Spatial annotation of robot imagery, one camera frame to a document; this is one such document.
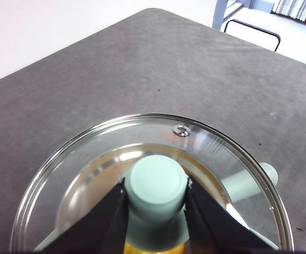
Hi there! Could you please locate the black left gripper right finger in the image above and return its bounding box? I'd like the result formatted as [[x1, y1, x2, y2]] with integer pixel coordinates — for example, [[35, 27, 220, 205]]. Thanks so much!
[[185, 176, 278, 254]]

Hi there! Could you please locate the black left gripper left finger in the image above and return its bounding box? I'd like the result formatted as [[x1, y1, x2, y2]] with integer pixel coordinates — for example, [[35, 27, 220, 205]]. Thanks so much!
[[40, 181, 130, 254]]

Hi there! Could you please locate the yellow toy pumpkin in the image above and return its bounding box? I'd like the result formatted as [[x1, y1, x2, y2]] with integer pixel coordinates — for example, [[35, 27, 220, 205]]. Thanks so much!
[[123, 239, 187, 254]]

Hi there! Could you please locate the glass lid with green knob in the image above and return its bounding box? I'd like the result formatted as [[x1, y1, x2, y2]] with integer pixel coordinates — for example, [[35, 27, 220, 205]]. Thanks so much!
[[10, 113, 295, 254]]

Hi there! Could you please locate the white pleated curtain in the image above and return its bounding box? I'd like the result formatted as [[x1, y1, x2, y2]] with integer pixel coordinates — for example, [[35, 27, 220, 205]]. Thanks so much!
[[271, 0, 306, 24]]

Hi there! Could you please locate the mint green handled pot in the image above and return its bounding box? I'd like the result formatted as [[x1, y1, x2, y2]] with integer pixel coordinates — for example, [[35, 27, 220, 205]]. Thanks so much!
[[54, 142, 279, 254]]

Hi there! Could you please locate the black tube frame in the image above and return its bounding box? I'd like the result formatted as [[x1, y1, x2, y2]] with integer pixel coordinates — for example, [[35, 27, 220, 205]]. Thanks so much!
[[224, 19, 282, 52]]

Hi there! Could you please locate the grey-blue metal frame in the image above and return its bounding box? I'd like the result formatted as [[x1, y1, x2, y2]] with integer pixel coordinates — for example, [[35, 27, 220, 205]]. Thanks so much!
[[212, 0, 253, 30]]

